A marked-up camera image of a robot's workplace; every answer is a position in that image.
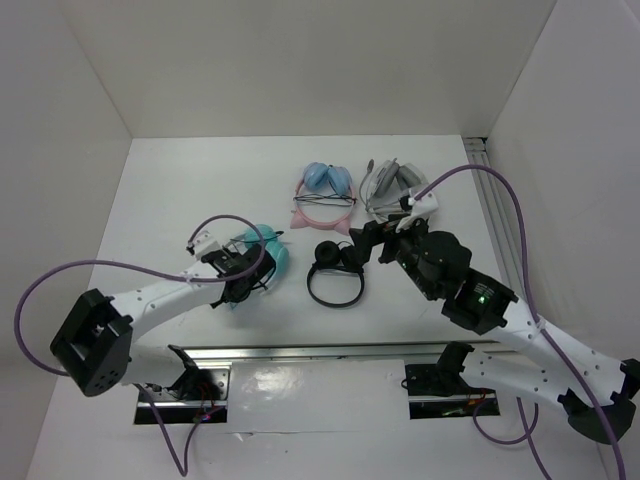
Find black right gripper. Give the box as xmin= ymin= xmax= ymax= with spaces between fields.
xmin=347 ymin=210 xmax=438 ymax=300

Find black headphone audio cable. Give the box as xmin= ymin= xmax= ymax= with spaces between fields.
xmin=222 ymin=229 xmax=286 ymax=301

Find teal cat-ear headphones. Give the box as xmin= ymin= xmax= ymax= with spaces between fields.
xmin=221 ymin=224 xmax=289 ymax=310

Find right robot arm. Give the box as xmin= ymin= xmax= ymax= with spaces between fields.
xmin=349 ymin=220 xmax=639 ymax=444

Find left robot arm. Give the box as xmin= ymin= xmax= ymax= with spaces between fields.
xmin=50 ymin=243 xmax=276 ymax=399

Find small black headphones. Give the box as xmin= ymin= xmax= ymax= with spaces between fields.
xmin=306 ymin=240 xmax=366 ymax=309

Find pink blue cat-ear headphones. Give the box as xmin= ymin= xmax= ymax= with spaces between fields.
xmin=290 ymin=162 xmax=357 ymax=236

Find grey white headset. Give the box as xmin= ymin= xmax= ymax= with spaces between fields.
xmin=358 ymin=158 xmax=428 ymax=222

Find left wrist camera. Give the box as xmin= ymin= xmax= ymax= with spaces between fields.
xmin=186 ymin=229 xmax=220 ymax=260

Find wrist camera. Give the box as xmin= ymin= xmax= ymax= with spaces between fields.
xmin=395 ymin=192 xmax=439 ymax=233
xmin=186 ymin=229 xmax=220 ymax=260

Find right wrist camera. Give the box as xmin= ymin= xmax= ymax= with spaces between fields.
xmin=395 ymin=192 xmax=439 ymax=233

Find aluminium rail front edge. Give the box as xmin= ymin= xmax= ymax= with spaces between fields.
xmin=169 ymin=339 xmax=544 ymax=362

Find aluminium rail right side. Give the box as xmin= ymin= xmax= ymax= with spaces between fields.
xmin=462 ymin=137 xmax=531 ymax=296

